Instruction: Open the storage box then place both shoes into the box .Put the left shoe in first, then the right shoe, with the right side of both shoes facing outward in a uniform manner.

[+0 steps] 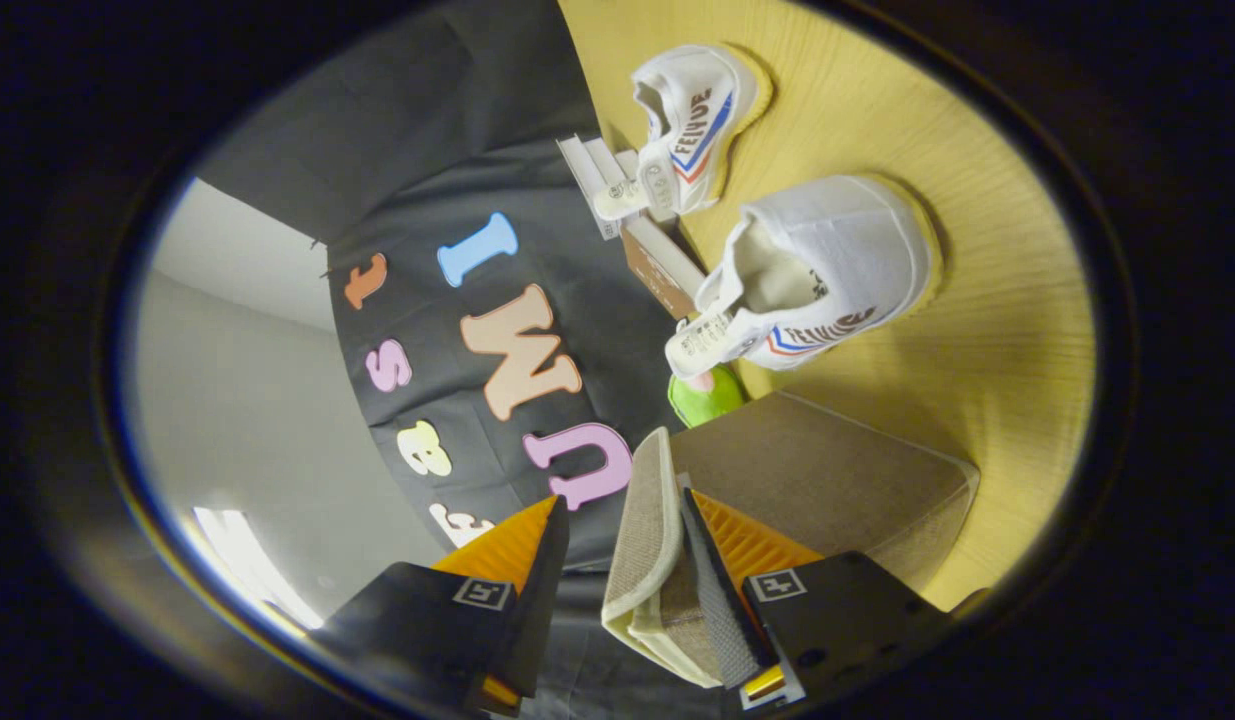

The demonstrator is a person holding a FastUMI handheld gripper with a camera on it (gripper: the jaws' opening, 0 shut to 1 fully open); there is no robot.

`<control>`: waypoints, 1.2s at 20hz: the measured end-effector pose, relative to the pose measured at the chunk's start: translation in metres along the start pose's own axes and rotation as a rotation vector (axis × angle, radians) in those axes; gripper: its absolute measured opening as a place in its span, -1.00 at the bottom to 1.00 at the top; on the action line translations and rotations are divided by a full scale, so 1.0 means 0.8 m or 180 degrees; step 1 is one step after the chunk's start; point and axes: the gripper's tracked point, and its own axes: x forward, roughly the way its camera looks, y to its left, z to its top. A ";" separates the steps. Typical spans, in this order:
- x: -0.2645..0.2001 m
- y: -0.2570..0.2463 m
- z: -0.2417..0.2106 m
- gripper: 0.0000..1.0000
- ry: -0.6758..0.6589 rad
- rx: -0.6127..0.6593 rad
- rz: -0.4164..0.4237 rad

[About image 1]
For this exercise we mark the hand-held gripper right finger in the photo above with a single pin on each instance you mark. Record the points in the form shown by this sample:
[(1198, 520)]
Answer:
[(722, 600)]

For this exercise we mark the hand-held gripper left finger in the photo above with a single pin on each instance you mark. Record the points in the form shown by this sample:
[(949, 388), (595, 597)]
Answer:
[(539, 600)]

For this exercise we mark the beige fabric storage box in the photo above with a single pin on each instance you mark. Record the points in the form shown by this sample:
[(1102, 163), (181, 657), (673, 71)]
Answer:
[(827, 480)]

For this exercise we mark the white canvas shoe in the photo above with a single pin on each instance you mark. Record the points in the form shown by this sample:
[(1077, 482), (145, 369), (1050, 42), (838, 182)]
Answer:
[(692, 110), (837, 250)]

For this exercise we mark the green and pink plush toy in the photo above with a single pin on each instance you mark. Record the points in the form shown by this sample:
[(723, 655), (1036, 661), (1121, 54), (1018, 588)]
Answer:
[(702, 400)]

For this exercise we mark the ceiling light panel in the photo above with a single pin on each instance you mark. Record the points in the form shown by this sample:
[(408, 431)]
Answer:
[(252, 570)]

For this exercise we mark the brown book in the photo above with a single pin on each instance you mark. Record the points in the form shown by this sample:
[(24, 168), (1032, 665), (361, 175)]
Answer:
[(662, 270)]

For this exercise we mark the white book with dark cover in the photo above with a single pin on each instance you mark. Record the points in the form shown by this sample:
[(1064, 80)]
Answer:
[(582, 180)]

